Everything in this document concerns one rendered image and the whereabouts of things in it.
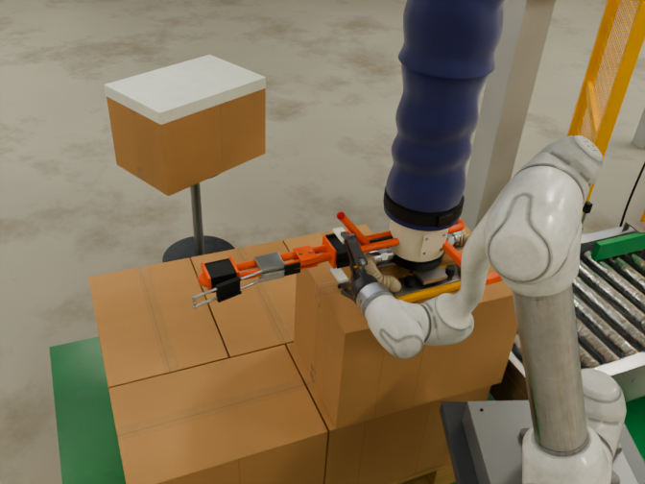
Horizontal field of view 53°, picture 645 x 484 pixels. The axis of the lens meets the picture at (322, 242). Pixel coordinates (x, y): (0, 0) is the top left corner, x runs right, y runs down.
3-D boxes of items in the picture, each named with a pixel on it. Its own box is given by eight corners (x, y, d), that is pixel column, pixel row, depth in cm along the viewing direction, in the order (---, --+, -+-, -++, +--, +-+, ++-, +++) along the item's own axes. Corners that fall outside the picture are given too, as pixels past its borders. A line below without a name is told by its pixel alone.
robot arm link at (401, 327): (355, 325, 161) (397, 325, 168) (385, 368, 149) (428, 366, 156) (370, 290, 156) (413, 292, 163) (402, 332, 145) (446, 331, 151)
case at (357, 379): (441, 307, 245) (461, 220, 222) (501, 382, 215) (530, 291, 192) (293, 341, 226) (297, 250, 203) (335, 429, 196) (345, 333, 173)
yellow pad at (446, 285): (466, 263, 200) (469, 251, 197) (485, 282, 193) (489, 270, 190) (370, 288, 188) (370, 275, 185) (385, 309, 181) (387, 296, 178)
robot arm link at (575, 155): (504, 172, 128) (485, 204, 118) (569, 108, 116) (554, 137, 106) (554, 215, 128) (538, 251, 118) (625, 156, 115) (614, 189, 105)
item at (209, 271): (231, 270, 175) (230, 255, 172) (240, 286, 169) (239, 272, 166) (202, 277, 172) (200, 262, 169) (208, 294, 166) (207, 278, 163)
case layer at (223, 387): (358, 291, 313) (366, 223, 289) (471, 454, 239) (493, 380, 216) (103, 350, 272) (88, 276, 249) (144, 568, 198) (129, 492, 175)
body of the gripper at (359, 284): (358, 284, 162) (343, 263, 168) (355, 310, 166) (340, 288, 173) (384, 278, 164) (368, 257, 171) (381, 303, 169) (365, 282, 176)
